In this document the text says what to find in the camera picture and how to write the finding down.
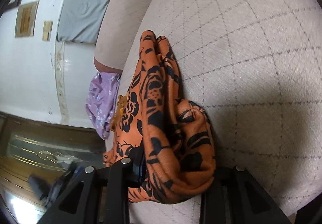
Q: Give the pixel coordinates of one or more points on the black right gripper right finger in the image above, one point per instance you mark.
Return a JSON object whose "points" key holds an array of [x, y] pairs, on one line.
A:
{"points": [[235, 196]]}

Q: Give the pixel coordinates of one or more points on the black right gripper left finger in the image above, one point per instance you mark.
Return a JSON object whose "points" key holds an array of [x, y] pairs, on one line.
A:
{"points": [[94, 189]]}

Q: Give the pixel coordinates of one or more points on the orange black floral blouse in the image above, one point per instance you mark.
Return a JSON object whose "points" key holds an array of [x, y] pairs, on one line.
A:
{"points": [[175, 132]]}

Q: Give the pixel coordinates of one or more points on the wooden glass panel door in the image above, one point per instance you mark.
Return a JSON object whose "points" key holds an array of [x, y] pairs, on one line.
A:
{"points": [[43, 149]]}

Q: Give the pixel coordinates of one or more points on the purple floral garment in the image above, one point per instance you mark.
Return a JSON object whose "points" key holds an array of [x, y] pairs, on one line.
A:
{"points": [[101, 101]]}

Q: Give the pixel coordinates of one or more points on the pink sofa bed mattress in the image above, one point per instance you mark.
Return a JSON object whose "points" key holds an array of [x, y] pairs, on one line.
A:
{"points": [[255, 66]]}

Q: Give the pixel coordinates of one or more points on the grey pillow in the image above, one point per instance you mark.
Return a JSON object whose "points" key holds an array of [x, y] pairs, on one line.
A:
{"points": [[80, 20]]}

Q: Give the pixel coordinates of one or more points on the gold wall switch plate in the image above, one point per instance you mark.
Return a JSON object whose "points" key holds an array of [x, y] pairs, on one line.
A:
{"points": [[47, 29]]}

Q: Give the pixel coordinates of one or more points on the framed wall picture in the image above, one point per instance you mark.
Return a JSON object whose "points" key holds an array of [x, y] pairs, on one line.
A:
{"points": [[25, 20]]}

